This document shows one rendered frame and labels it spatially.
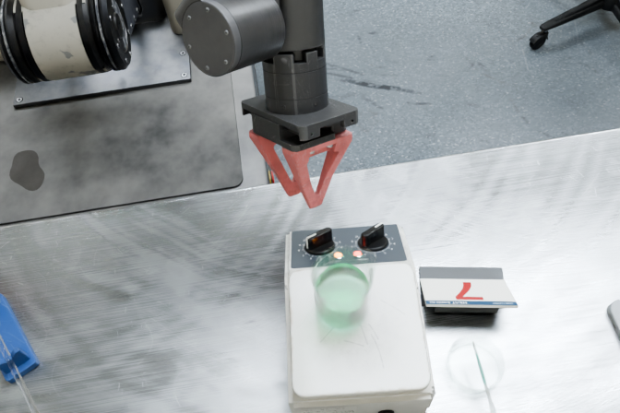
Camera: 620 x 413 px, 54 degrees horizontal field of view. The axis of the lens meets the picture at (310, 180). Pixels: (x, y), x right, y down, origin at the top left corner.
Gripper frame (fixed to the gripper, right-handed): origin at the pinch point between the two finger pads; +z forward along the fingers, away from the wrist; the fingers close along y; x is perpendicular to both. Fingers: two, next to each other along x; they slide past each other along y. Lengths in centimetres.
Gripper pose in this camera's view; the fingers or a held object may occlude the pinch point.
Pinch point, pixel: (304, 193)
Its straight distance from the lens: 59.7
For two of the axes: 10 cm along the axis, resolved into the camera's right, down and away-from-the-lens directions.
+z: 0.6, 9.0, 4.3
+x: 8.0, -3.1, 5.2
